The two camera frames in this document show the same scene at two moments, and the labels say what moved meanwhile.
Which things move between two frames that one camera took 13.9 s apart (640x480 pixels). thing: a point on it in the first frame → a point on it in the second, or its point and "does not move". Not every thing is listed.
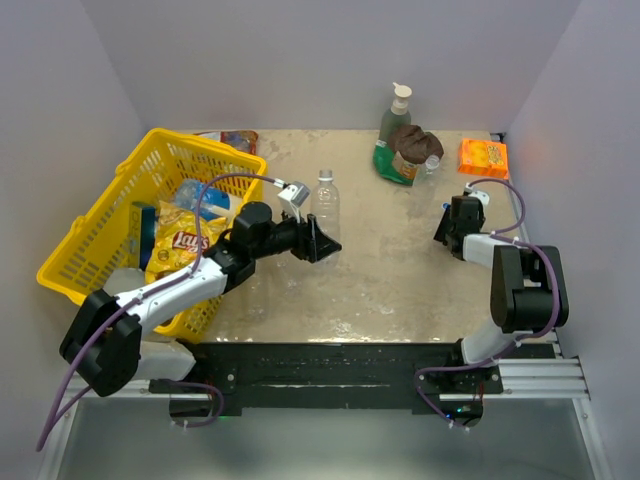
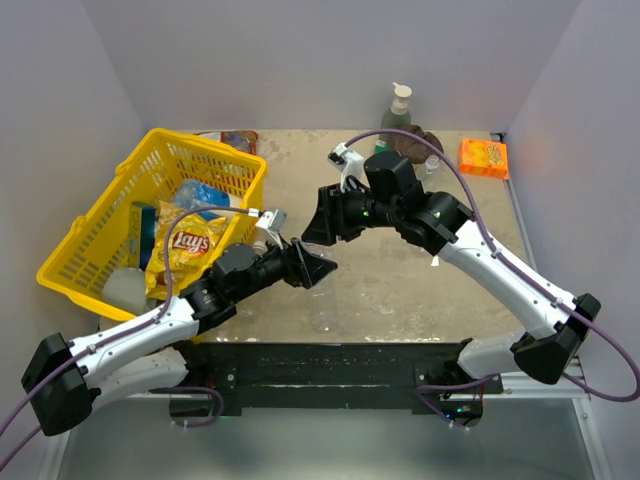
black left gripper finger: [325, 246] → [317, 267]
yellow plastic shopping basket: [88, 251] does not move
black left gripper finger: [308, 250] → [297, 274]
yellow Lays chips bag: [175, 246] does not move
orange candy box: [483, 157] does not move
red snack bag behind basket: [243, 140] does not move
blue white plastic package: [214, 203] does not move
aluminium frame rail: [560, 378] does not move
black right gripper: [442, 232] → [331, 218]
